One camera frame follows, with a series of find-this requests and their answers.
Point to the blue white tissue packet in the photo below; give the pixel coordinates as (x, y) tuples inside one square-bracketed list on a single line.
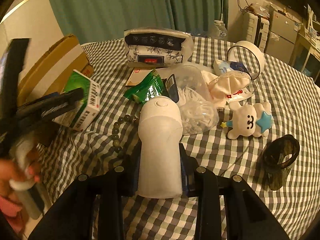
[(221, 67)]

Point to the white plush bunny toy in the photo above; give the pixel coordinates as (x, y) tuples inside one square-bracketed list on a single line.
[(249, 120)]

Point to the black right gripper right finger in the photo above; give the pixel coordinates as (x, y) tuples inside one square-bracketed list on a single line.
[(247, 216)]

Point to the white suitcase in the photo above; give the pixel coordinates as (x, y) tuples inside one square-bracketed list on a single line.
[(255, 30)]

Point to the large clear water bottle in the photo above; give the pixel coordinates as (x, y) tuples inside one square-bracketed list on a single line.
[(218, 31)]

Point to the person left hand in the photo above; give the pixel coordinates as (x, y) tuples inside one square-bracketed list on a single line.
[(10, 170)]

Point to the floral tissue pack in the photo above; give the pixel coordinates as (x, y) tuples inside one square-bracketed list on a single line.
[(157, 47)]

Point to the dark blue small pouch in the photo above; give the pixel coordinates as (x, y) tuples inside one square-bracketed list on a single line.
[(172, 89)]

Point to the checkered tablecloth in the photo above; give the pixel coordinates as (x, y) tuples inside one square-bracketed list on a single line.
[(294, 100)]

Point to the green white medicine box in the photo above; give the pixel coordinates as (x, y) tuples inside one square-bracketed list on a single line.
[(87, 108)]

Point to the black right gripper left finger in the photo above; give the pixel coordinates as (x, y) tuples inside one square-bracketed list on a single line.
[(71, 216)]

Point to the white round container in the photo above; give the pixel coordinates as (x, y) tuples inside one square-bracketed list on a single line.
[(253, 50)]

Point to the grey mini fridge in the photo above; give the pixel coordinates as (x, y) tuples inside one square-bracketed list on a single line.
[(281, 36)]

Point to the green curtain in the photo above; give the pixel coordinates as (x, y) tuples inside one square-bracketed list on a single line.
[(102, 20)]

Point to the red beige box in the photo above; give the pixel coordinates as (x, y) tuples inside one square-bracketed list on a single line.
[(137, 77)]

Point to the dark translucent cup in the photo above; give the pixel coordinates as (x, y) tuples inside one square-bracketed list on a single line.
[(278, 159)]

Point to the clear plastic cotton swab box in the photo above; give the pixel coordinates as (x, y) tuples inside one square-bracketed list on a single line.
[(197, 104)]

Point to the white plastic bottle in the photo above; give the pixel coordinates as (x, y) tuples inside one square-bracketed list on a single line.
[(160, 131)]

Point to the green snack packet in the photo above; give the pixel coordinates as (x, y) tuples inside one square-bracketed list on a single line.
[(150, 87)]

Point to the cardboard box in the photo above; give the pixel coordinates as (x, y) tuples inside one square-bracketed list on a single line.
[(51, 72)]

